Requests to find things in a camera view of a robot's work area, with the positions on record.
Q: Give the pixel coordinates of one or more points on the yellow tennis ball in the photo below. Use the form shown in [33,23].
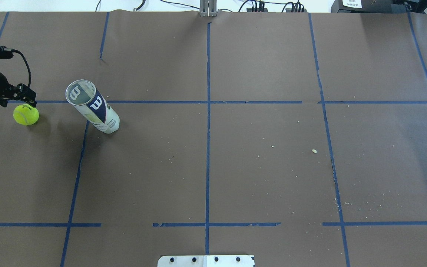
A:
[26,115]

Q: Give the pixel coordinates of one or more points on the black desktop computer box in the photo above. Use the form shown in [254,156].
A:
[367,6]

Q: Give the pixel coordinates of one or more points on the aluminium frame post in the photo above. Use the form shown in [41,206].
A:
[208,8]

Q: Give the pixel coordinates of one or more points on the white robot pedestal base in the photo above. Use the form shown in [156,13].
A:
[207,261]

